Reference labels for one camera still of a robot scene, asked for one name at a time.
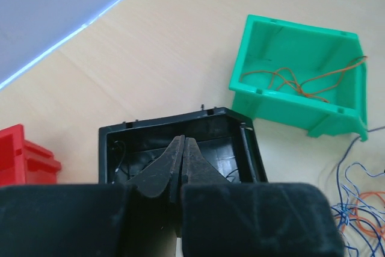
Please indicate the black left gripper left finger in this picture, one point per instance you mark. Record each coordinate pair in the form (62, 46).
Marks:
(139, 218)

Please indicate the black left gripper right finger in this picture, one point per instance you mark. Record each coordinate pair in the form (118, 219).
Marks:
(221, 218)

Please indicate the black plastic bin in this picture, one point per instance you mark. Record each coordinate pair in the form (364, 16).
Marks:
(220, 136)

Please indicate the red plastic bin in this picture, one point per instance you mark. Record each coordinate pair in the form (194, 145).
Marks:
(24, 162)

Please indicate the green plastic bin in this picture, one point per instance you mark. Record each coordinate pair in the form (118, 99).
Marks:
(304, 76)

